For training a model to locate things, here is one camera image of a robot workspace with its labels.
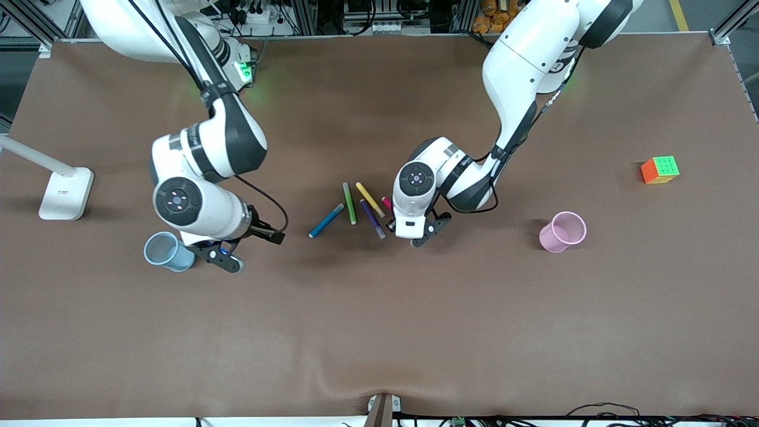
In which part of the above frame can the black cable bundle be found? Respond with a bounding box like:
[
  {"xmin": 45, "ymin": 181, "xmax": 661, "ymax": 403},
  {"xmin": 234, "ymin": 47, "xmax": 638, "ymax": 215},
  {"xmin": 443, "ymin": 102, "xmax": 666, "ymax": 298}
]
[{"xmin": 563, "ymin": 402, "xmax": 759, "ymax": 427}]

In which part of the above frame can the metal table edge bracket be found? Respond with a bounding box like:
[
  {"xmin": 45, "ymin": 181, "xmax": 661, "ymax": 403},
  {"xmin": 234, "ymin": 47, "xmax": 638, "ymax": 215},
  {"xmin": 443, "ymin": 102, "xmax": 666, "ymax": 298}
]
[{"xmin": 366, "ymin": 393, "xmax": 402, "ymax": 427}]

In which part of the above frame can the green marker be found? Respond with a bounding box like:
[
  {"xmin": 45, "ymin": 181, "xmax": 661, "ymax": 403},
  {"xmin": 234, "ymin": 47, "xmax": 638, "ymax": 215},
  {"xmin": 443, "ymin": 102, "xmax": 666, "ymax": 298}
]
[{"xmin": 342, "ymin": 182, "xmax": 358, "ymax": 225}]

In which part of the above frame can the white power strip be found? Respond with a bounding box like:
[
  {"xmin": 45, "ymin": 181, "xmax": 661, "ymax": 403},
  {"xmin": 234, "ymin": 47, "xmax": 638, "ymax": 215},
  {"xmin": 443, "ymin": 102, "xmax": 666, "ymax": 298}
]
[{"xmin": 232, "ymin": 0, "xmax": 279, "ymax": 27}]

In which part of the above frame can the yellow marker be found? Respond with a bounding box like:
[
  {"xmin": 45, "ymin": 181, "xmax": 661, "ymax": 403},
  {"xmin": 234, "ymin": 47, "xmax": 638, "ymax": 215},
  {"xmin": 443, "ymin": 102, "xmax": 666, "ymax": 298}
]
[{"xmin": 355, "ymin": 181, "xmax": 387, "ymax": 219}]

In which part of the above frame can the colourful puzzle cube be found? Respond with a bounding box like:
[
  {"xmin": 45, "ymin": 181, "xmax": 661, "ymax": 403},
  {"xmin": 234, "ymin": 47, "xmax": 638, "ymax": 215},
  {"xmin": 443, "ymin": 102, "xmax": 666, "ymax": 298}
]
[{"xmin": 640, "ymin": 155, "xmax": 681, "ymax": 185}]

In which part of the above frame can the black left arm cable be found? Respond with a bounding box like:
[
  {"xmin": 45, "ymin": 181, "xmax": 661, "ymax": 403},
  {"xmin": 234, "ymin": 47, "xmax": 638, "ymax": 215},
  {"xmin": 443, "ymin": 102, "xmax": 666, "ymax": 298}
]
[{"xmin": 442, "ymin": 47, "xmax": 588, "ymax": 214}]

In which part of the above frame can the pink mesh cup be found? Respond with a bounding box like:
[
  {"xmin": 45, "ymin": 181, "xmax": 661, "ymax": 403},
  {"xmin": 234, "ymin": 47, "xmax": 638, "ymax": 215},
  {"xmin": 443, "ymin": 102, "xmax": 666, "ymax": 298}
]
[{"xmin": 538, "ymin": 211, "xmax": 588, "ymax": 254}]

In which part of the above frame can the blue marker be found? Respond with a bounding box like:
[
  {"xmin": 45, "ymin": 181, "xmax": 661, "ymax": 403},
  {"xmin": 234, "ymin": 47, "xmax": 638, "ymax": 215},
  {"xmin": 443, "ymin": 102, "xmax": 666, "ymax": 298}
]
[{"xmin": 308, "ymin": 203, "xmax": 345, "ymax": 239}]

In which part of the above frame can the white lamp stand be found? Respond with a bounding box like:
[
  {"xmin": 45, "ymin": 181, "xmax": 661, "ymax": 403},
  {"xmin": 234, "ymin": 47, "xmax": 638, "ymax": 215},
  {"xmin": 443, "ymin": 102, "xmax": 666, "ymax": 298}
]
[{"xmin": 0, "ymin": 133, "xmax": 95, "ymax": 221}]

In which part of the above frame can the white connector block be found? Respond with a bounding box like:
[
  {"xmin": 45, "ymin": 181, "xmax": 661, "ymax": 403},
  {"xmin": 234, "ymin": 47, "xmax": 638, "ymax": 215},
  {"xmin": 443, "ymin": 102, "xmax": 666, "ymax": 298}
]
[{"xmin": 343, "ymin": 21, "xmax": 405, "ymax": 35}]

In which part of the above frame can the blue mesh cup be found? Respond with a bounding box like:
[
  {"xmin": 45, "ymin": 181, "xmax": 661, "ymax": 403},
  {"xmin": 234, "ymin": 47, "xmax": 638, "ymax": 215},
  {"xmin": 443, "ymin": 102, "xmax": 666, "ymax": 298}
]
[{"xmin": 143, "ymin": 231, "xmax": 196, "ymax": 273}]

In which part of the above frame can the aluminium frame post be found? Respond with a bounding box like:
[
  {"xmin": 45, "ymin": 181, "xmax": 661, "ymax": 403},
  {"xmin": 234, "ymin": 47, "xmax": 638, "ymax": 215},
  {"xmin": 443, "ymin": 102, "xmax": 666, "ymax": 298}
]
[
  {"xmin": 0, "ymin": 0, "xmax": 84, "ymax": 43},
  {"xmin": 709, "ymin": 0, "xmax": 759, "ymax": 46}
]

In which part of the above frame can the purple marker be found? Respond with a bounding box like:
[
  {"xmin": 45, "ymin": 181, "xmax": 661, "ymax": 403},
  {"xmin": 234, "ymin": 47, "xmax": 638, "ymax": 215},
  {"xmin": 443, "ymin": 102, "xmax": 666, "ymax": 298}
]
[{"xmin": 360, "ymin": 199, "xmax": 387, "ymax": 240}]

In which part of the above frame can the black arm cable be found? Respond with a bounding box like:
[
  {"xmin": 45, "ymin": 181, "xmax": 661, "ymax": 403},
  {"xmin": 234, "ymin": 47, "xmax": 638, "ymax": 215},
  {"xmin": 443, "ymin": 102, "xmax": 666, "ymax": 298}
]
[
  {"xmin": 442, "ymin": 47, "xmax": 588, "ymax": 214},
  {"xmin": 127, "ymin": 0, "xmax": 289, "ymax": 233}
]

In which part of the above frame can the orange snack bag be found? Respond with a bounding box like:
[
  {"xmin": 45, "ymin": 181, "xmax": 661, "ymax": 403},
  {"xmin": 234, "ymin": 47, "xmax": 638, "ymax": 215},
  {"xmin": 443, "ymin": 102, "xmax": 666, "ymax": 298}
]
[{"xmin": 473, "ymin": 0, "xmax": 524, "ymax": 34}]

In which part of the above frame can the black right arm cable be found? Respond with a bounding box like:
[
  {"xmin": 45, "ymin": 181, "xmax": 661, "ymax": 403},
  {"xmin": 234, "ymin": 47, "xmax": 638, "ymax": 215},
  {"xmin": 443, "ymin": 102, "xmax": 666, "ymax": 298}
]
[{"xmin": 127, "ymin": 0, "xmax": 289, "ymax": 233}]

